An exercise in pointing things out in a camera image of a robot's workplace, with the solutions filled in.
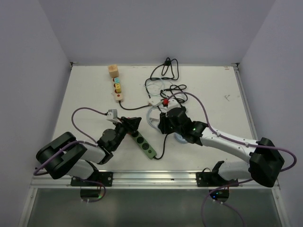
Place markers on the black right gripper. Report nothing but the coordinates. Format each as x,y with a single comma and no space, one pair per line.
163,125

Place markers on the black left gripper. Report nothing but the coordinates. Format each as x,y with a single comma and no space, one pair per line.
130,125

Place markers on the round light blue socket hub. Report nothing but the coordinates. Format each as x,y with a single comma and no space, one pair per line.
180,139

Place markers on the green power strip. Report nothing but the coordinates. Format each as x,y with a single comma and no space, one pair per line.
143,144

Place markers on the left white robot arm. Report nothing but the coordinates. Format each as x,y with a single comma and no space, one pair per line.
68,156

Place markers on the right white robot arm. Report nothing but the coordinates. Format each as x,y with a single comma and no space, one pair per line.
259,160

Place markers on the beige power strip red sockets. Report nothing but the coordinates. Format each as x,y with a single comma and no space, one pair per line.
118,97

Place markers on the yellow USB charger cube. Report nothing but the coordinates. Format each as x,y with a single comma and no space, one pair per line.
117,88

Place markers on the teal charger on beige strip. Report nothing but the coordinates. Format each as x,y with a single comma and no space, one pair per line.
116,80

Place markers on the beige wooden cube adapter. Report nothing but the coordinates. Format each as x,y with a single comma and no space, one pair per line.
113,71

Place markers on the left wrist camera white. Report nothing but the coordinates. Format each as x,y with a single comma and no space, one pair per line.
112,115

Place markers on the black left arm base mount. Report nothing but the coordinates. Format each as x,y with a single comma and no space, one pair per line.
97,178

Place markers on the aluminium rail table edge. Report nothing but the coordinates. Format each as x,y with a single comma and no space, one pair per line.
130,180

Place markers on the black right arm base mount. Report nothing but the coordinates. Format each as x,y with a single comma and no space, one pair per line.
211,178

